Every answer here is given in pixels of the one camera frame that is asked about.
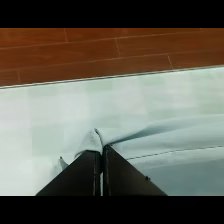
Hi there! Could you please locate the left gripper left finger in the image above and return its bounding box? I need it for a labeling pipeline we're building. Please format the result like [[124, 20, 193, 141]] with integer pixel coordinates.
[[35, 150, 102, 197]]

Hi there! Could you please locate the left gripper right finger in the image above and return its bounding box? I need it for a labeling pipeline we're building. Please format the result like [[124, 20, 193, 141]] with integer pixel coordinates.
[[102, 144, 168, 197]]

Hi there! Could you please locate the pale blue shirt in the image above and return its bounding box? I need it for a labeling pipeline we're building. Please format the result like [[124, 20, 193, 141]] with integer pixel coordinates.
[[58, 114, 224, 197]]

